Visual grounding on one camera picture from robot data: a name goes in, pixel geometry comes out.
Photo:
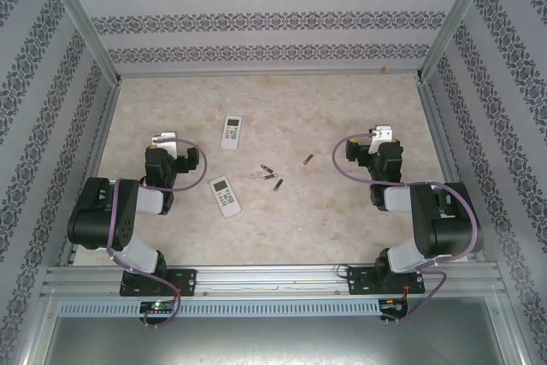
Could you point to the small brown battery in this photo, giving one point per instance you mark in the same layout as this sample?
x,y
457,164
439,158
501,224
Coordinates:
x,y
308,159

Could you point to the white remote control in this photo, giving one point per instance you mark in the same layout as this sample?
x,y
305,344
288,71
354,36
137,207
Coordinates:
x,y
225,197
231,133

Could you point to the small dark battery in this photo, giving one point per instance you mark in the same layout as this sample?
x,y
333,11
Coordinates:
x,y
278,185
269,177
267,168

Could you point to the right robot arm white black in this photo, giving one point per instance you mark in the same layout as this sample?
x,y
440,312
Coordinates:
x,y
448,228

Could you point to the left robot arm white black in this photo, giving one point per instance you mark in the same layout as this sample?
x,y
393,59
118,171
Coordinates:
x,y
128,219

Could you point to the left circuit board green light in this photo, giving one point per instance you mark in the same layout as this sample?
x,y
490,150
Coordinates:
x,y
158,306

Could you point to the grey metal sheet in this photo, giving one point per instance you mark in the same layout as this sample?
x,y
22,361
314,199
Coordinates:
x,y
273,339

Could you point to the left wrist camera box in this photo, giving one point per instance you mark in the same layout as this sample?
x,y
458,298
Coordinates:
x,y
166,143

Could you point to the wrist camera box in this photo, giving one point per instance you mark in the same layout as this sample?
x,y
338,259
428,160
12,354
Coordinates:
x,y
166,143
384,133

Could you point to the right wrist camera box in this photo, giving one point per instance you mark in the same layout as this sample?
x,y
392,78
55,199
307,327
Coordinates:
x,y
384,133

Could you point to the aluminium table edge rail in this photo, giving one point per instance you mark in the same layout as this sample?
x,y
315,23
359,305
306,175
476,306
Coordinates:
x,y
100,147
269,75
444,160

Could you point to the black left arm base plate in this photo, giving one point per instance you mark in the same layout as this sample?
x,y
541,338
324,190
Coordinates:
x,y
186,281

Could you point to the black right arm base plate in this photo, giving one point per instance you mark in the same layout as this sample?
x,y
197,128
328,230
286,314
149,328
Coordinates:
x,y
361,281

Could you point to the aluminium mounting rail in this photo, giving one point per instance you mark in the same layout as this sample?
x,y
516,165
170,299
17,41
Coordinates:
x,y
273,279

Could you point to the aluminium frame post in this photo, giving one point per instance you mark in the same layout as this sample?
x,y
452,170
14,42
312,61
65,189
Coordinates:
x,y
81,23
457,19

